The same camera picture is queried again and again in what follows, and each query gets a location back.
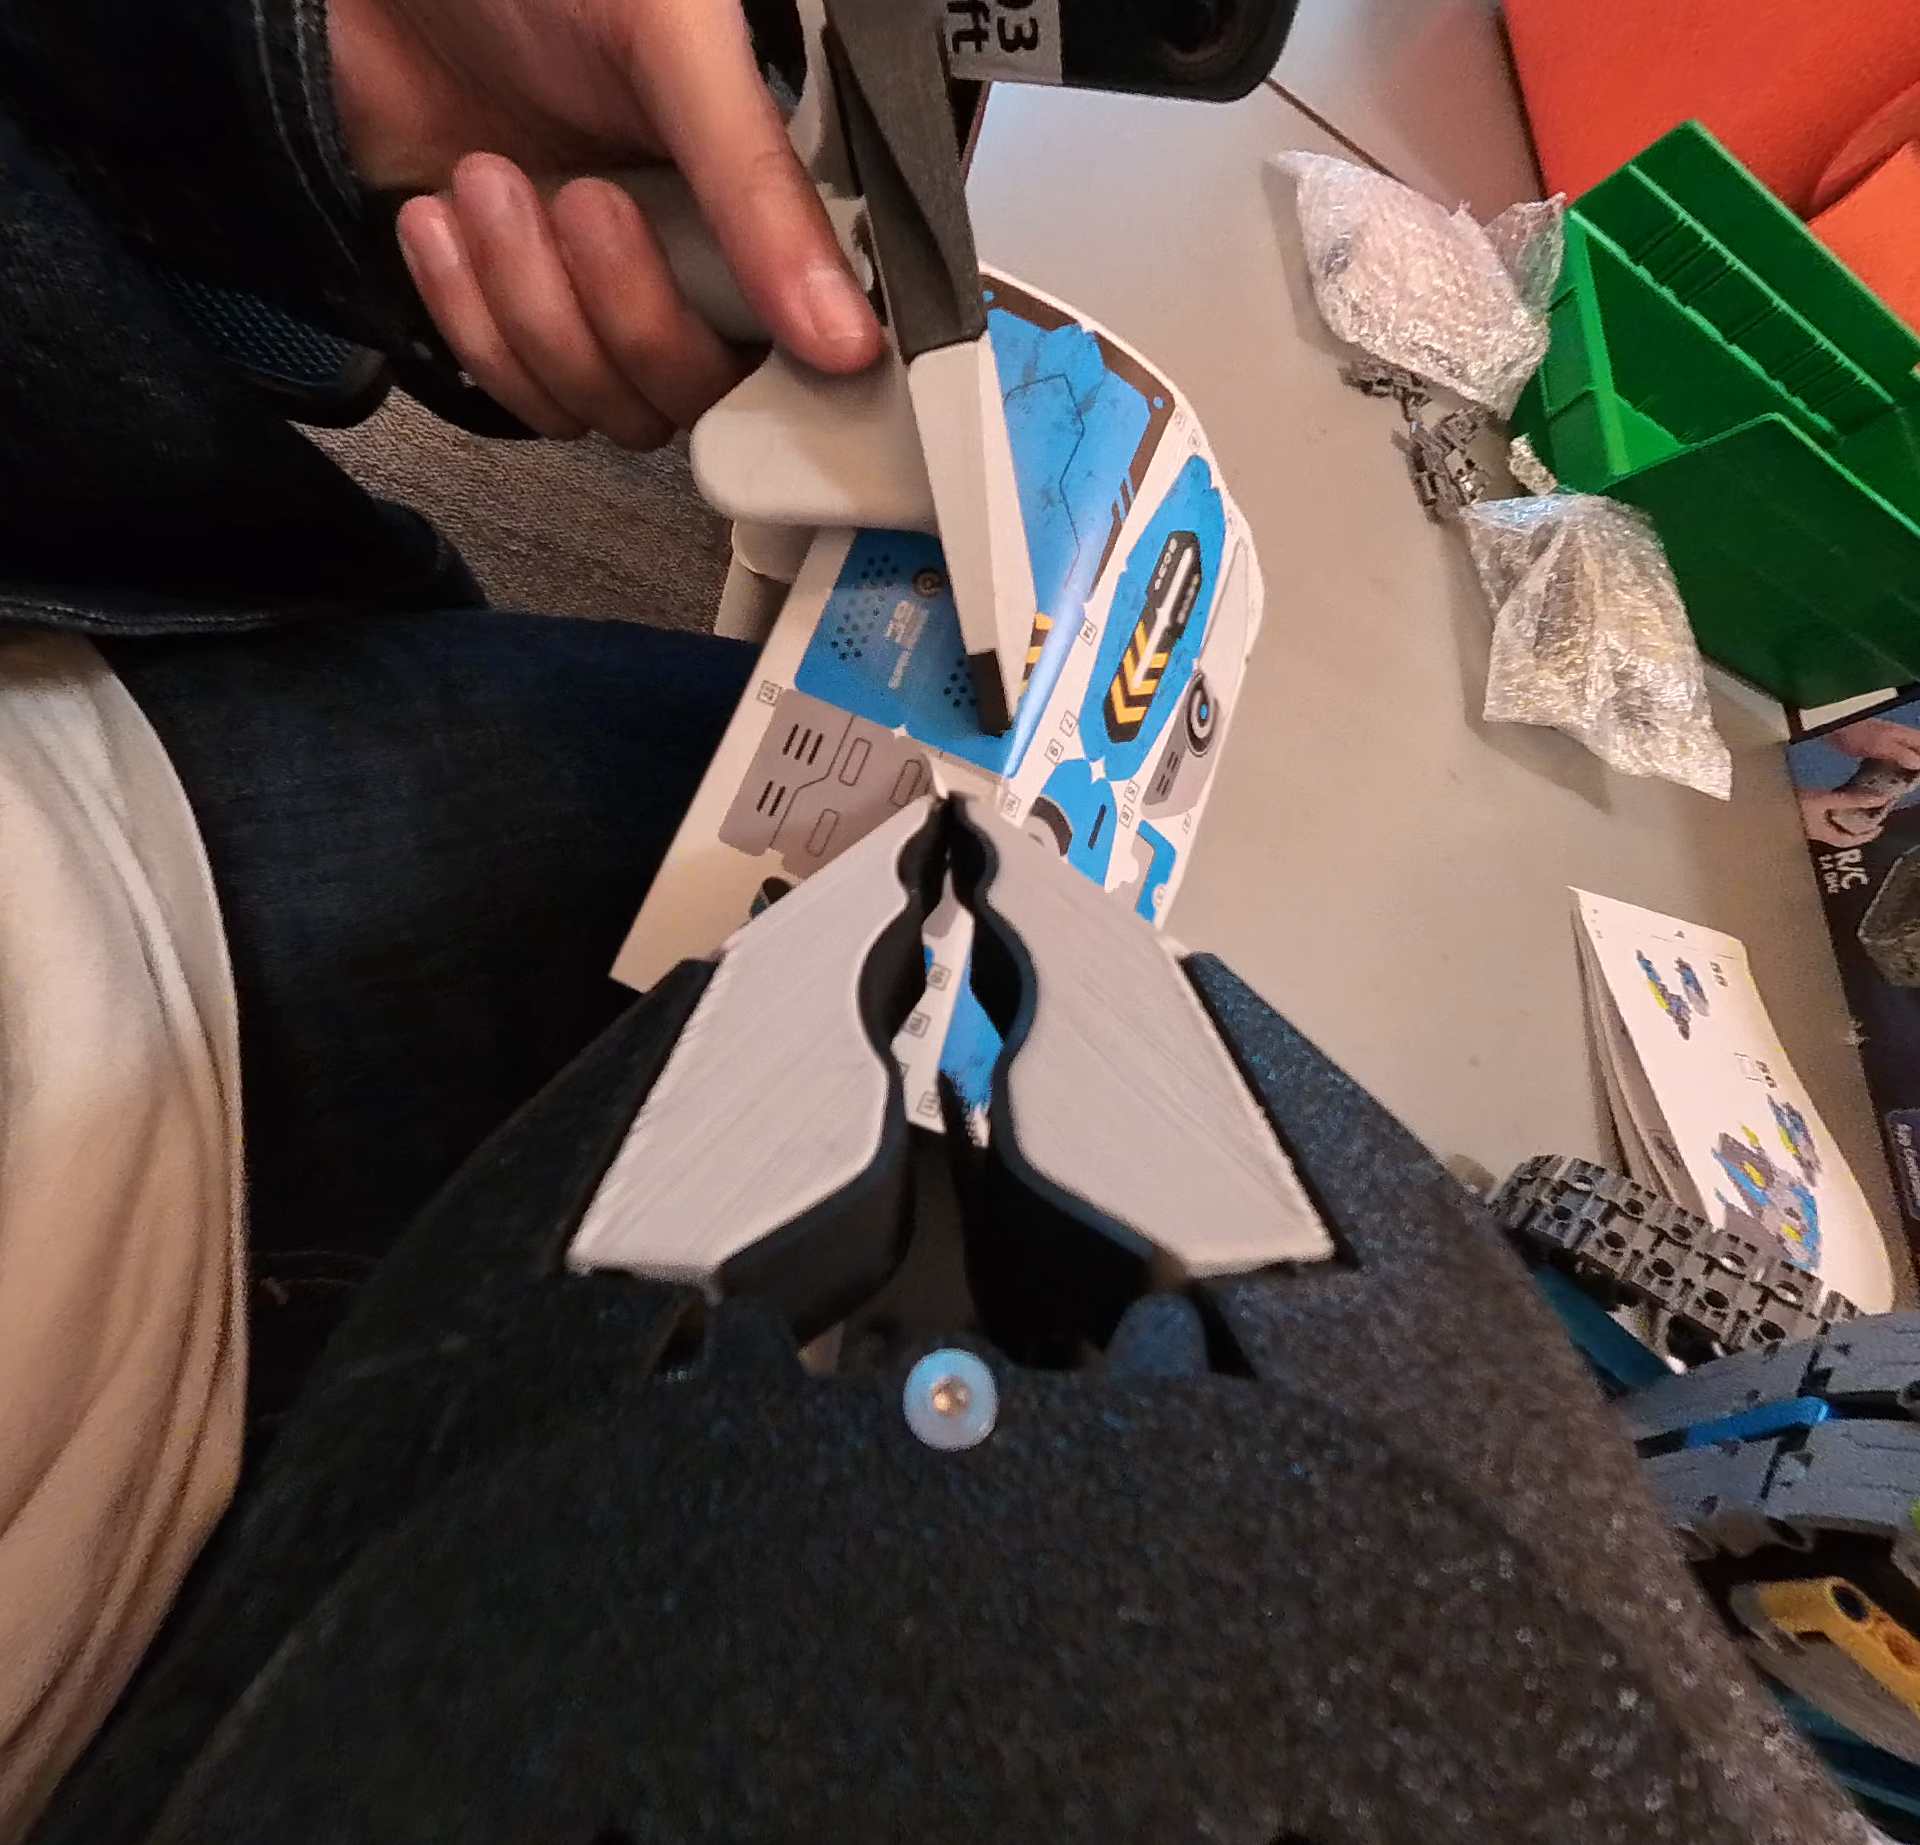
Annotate pile of grey track links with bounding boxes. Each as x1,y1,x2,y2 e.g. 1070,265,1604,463
1340,359,1505,522

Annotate orange sofa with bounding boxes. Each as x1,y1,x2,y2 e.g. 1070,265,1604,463
1496,0,1920,335

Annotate person's left hand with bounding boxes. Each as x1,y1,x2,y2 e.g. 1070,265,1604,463
321,0,890,455

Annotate blue sticker sheet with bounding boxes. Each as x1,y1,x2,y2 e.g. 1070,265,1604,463
609,268,1268,1145

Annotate white instruction booklet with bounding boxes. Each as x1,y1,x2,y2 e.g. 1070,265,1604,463
1567,885,1901,1316

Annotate person's dark jeans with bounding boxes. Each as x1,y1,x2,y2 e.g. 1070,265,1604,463
96,606,770,1419

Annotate white desk with cable slot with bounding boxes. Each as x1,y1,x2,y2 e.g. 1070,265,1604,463
1266,0,1548,212

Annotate blue grey building-block toy robot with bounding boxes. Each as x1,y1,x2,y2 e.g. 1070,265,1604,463
1476,1154,1920,1820

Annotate dark blue robot kit box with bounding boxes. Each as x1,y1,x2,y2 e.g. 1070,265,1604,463
1783,691,1920,1235

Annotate green storage bin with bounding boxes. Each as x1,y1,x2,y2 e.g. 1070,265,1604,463
1506,121,1920,712

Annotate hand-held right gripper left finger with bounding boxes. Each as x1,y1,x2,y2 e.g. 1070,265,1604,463
564,795,955,1294

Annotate person's left forearm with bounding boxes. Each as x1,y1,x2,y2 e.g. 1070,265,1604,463
0,0,395,429

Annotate bubble wrap bag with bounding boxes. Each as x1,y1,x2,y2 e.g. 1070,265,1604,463
1456,490,1736,804
1274,150,1571,418

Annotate person's white shirt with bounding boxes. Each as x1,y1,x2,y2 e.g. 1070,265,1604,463
0,630,254,1845

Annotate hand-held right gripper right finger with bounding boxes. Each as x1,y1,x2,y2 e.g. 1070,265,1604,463
954,795,1340,1292

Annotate person's dark denim jacket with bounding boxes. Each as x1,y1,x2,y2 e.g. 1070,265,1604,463
0,0,496,645

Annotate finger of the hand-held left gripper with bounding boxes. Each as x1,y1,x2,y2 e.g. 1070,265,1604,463
903,335,1025,739

